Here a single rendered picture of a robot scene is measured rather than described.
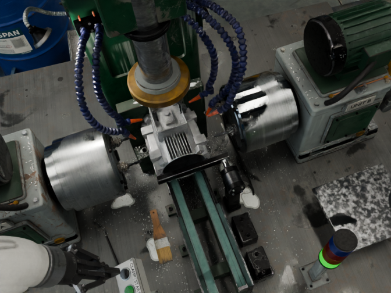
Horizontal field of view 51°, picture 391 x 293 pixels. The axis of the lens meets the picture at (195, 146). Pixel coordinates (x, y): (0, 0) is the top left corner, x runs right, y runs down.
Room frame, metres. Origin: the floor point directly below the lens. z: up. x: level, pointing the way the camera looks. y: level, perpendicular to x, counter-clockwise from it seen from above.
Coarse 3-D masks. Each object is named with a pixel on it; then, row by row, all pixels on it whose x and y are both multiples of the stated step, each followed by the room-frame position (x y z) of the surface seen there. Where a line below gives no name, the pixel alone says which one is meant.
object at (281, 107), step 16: (256, 80) 0.83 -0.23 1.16; (272, 80) 0.82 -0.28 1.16; (240, 96) 0.77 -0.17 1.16; (256, 96) 0.76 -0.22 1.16; (272, 96) 0.76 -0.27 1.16; (288, 96) 0.76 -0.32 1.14; (224, 112) 0.82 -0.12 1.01; (240, 112) 0.72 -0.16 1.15; (256, 112) 0.71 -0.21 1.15; (272, 112) 0.71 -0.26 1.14; (288, 112) 0.71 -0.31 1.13; (240, 128) 0.69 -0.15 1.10; (256, 128) 0.67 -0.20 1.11; (272, 128) 0.68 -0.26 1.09; (288, 128) 0.68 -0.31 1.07; (240, 144) 0.67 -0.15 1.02; (256, 144) 0.65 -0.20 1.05
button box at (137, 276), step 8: (120, 264) 0.31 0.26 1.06; (128, 264) 0.31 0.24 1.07; (136, 264) 0.31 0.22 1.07; (136, 272) 0.28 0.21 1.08; (144, 272) 0.29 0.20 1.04; (120, 280) 0.27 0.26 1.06; (128, 280) 0.26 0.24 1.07; (136, 280) 0.26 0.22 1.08; (144, 280) 0.26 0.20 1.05; (120, 288) 0.25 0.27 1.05; (136, 288) 0.24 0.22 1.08; (144, 288) 0.24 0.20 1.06
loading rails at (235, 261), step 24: (216, 192) 0.59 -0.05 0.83; (192, 216) 0.51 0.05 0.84; (216, 216) 0.47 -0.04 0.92; (192, 240) 0.40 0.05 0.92; (216, 240) 0.41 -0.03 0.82; (192, 264) 0.32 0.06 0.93; (216, 264) 0.33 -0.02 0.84; (240, 264) 0.30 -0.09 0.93; (216, 288) 0.24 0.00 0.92; (240, 288) 0.22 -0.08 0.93
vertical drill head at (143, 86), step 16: (144, 0) 0.71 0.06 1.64; (144, 16) 0.71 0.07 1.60; (144, 48) 0.72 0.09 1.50; (160, 48) 0.72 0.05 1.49; (144, 64) 0.72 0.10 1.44; (160, 64) 0.72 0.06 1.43; (176, 64) 0.77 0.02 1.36; (128, 80) 0.76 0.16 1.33; (144, 80) 0.73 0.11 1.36; (160, 80) 0.71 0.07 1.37; (176, 80) 0.72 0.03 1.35; (144, 96) 0.70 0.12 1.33; (160, 96) 0.69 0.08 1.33; (176, 96) 0.68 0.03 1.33
